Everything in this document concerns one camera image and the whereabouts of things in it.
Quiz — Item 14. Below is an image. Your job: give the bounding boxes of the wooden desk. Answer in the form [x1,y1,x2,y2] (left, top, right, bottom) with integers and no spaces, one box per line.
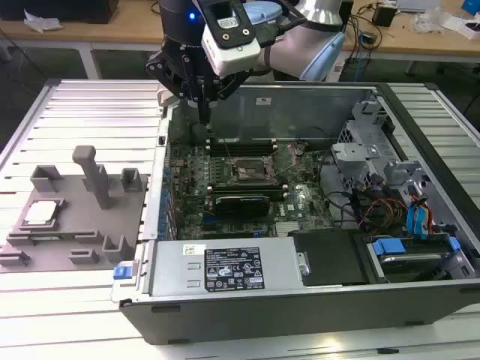
[0,16,168,80]
[337,10,480,76]

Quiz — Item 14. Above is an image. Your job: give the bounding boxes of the silver chipset heatsink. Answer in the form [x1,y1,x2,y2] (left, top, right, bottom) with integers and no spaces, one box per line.
[276,221,301,238]

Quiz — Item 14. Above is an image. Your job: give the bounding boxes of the CPU socket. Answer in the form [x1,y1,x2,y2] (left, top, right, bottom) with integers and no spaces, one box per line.
[232,156,277,183]

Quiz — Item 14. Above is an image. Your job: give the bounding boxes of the clear plastic bags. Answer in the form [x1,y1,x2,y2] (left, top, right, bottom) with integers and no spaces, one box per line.
[412,6,451,35]

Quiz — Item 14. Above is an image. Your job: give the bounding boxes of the open black PC case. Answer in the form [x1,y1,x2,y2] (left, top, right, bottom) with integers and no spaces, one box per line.
[110,79,480,347]

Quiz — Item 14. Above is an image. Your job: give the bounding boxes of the grey flat box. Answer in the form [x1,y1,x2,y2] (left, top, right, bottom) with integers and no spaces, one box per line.
[397,0,442,11]

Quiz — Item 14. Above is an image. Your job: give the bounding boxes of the black graphics card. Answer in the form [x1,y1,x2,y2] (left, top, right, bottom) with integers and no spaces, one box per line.
[212,191,272,219]

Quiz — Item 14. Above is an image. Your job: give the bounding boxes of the red yellow wire bundle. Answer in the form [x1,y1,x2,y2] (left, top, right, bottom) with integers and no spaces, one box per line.
[358,197,410,230]

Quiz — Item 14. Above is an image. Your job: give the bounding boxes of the black RAM slot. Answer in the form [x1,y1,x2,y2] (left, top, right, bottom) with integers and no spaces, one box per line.
[207,145,279,152]
[207,136,279,143]
[207,181,290,188]
[207,150,279,157]
[207,186,290,193]
[207,190,290,198]
[207,141,279,148]

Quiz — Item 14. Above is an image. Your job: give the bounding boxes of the crumpled white plastic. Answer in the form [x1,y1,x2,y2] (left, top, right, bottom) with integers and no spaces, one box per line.
[22,7,63,34]

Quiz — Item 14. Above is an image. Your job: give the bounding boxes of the hard disk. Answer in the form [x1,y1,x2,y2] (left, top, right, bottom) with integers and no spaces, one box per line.
[378,251,447,281]

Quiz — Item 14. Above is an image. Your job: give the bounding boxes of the silver CPU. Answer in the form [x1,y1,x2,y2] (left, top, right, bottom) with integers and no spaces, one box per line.
[22,200,60,226]

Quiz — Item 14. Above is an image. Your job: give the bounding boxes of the silver drive cage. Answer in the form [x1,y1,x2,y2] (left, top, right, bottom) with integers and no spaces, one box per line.
[329,99,398,188]

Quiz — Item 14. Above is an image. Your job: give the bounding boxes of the blue disk carrier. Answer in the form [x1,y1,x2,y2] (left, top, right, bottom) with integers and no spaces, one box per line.
[369,235,462,263]

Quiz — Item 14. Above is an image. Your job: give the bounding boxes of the black cable bundle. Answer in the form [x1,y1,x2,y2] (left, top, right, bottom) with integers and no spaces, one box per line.
[317,159,363,228]

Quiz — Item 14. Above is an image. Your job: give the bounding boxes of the black cylindrical board part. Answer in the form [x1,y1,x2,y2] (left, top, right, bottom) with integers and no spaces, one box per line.
[190,122,209,146]

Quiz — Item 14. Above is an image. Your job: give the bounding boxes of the black power adapter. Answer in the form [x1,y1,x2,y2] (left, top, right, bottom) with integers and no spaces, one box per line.
[371,5,398,28]

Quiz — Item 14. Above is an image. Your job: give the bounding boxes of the grey parts rack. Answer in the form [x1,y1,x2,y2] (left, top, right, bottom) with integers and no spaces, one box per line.
[0,144,149,272]

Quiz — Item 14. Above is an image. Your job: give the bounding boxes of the metal socket cover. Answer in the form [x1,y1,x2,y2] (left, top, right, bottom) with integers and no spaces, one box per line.
[263,154,279,177]

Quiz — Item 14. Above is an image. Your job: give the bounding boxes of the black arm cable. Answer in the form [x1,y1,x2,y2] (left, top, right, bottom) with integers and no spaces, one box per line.
[258,0,312,44]

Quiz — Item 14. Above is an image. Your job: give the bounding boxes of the green motherboard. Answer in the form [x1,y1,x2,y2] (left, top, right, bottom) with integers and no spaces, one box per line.
[164,136,338,241]

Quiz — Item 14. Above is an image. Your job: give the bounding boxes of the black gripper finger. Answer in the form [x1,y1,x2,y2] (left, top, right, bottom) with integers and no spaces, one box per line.
[145,52,206,124]
[204,70,249,124]

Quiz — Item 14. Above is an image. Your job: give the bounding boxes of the light blue flat wire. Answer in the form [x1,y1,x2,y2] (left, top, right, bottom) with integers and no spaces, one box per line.
[415,189,434,239]
[406,198,423,241]

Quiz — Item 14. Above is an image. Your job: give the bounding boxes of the white box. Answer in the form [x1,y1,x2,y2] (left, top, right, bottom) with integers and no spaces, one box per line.
[441,14,480,41]

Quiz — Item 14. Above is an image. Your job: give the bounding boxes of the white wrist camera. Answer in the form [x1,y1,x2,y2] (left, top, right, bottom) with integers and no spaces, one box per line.
[194,0,262,76]

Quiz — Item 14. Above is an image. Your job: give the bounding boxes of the silver power supply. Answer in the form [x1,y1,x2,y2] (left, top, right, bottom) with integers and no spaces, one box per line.
[148,238,301,299]

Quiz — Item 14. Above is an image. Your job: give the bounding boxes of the blue case latch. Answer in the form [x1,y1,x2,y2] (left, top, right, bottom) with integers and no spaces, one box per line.
[112,263,135,281]

